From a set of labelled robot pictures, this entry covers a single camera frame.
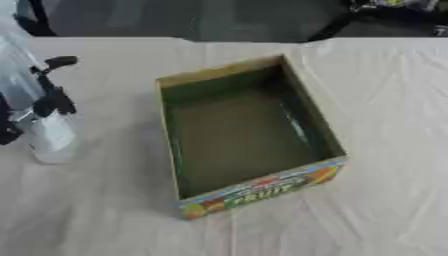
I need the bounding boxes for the white plastic bottle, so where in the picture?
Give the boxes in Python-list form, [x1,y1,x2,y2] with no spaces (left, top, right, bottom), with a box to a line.
[12,109,81,165]

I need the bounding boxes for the cardboard box with green inside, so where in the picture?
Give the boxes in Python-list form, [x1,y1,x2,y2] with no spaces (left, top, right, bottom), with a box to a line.
[154,54,350,221]

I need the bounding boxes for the black chair base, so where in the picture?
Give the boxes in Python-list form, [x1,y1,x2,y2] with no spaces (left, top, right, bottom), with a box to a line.
[306,0,448,42]

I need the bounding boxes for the black stand leg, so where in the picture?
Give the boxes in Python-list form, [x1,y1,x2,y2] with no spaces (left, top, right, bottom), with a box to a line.
[14,0,58,37]

